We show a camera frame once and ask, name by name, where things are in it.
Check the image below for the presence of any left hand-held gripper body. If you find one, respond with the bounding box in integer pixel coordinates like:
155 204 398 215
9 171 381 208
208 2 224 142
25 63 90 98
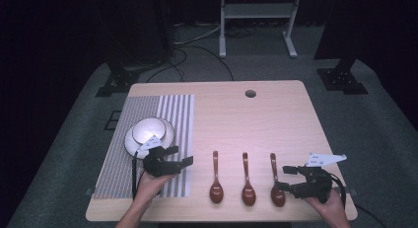
135 134 183 179

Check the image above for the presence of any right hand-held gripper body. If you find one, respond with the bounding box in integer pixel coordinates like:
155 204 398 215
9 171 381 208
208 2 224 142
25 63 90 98
290 152 348 204

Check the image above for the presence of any brown soup spoon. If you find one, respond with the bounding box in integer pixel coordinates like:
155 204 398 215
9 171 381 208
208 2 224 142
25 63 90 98
209 150 225 204
241 152 257 207
269 152 287 208

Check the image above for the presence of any person's left hand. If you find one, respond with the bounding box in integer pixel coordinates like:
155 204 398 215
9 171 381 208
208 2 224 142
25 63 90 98
135 170 175 206

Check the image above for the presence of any person's right hand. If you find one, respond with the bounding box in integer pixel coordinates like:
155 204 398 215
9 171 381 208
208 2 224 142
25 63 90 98
303 188 348 220

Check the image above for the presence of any grey striped placemat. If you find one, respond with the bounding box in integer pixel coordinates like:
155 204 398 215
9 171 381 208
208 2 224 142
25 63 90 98
92 94 195 199

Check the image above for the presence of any black stand base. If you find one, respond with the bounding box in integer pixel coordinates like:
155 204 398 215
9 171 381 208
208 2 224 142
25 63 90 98
316 58 370 96
95 60 143 98

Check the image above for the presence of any white metal stand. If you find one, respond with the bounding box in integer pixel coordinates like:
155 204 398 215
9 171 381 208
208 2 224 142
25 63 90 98
218 0 303 59

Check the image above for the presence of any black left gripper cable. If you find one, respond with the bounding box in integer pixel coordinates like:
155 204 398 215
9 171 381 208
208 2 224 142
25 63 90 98
131 150 147 200

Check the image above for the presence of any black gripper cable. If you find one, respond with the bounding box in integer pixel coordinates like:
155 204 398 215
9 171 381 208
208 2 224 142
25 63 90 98
131 150 147 200
329 173 386 228

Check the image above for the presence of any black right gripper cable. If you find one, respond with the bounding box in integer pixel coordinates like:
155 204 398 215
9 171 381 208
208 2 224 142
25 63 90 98
329 173 386 228

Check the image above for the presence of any black floor frame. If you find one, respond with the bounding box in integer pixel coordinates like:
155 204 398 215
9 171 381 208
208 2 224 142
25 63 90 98
104 110 123 131

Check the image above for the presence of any black floor cable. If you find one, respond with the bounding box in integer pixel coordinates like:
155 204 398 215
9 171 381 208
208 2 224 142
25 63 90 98
145 44 235 84

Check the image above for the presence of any grey floor cable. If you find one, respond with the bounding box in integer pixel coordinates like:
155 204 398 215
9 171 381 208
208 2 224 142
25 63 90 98
173 23 222 46

